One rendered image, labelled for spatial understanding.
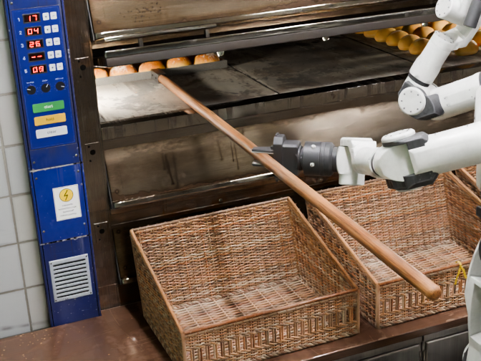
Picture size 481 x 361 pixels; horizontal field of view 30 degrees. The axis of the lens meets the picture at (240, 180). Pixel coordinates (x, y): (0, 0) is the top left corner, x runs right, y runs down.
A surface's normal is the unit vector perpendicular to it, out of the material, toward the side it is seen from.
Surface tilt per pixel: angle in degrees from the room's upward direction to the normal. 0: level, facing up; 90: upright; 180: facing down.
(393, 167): 85
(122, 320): 0
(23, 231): 90
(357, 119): 70
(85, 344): 0
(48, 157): 90
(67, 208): 90
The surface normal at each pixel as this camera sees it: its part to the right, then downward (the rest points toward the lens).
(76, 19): 0.37, 0.32
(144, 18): 0.33, -0.02
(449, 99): -0.53, 0.21
